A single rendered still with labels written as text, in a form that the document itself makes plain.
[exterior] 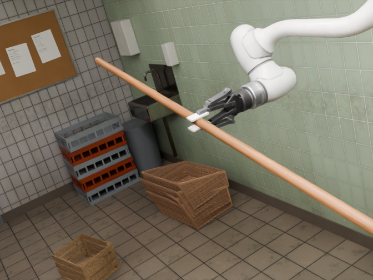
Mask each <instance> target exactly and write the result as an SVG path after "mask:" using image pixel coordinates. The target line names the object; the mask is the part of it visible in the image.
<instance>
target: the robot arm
mask: <svg viewBox="0 0 373 280"><path fill-rule="evenodd" d="M372 28H373V0H368V1H367V2H366V3H365V4H364V5H363V6H362V7H361V8H360V9H359V10H357V11H356V12H355V13H353V14H351V15H349V16H346V17H342V18H327V19H288V20H284V21H280V22H276V23H274V24H272V25H270V26H268V27H266V28H264V29H261V28H256V29H255V28H254V27H252V26H250V25H248V24H242V25H240V26H238V27H236V28H235V29H234V30H233V32H232V34H231V37H230V42H231V46H232V49H233V51H234V54H235V56H236V58H237V60H238V61H239V63H240V65H241V66H242V68H243V69H244V70H245V71H246V73H247V74H248V76H249V78H250V80H251V82H249V83H247V84H245V85H243V86H241V88H240V89H239V90H237V91H235V92H233V93H232V89H230V88H227V87H226V88H225V89H224V90H223V91H222V92H220V93H218V94H217V95H215V96H213V97H211V98H209V99H208V100H206V101H205V106H203V107H202V109H200V110H197V112H196V113H195V114H193V115H191V116H189V117H187V118H186V119H187V120H189V121H191V122H194V121H196V120H198V119H200V118H203V117H205V116H207V115H209V112H211V111H214V110H217V109H221V108H224V109H222V110H221V112H219V113H218V114H216V115H215V116H213V117H211V118H210V119H209V120H207V121H208V122H209V123H211V124H213V125H214V126H216V127H218V128H220V127H223V126H226V125H228V124H234V123H235V121H234V117H235V116H236V115H237V114H238V113H240V112H244V111H246V110H248V109H255V108H257V107H259V106H262V105H263V104H265V103H271V102H274V101H276V100H278V99H280V98H282V97H283V96H284V95H286V94H287V93H289V92H290V91H291V90H292V89H293V88H294V87H295V85H296V75H295V73H294V71H293V70H292V69H290V68H287V67H279V66H278V65H277V64H276V63H275V62H274V61H273V59H272V57H271V56H272V53H273V52H274V51H275V44H276V42H277V41H278V40H280V39H281V38H283V37H287V36H300V37H322V38H345V37H351V36H355V35H357V34H360V33H363V32H366V31H368V30H370V29H372ZM224 98H226V99H225V100H222V99H224ZM221 100H222V101H221ZM230 115H231V116H230ZM229 116H230V117H229ZM225 117H227V118H225ZM223 118H224V119H223ZM205 120H206V119H205Z"/></svg>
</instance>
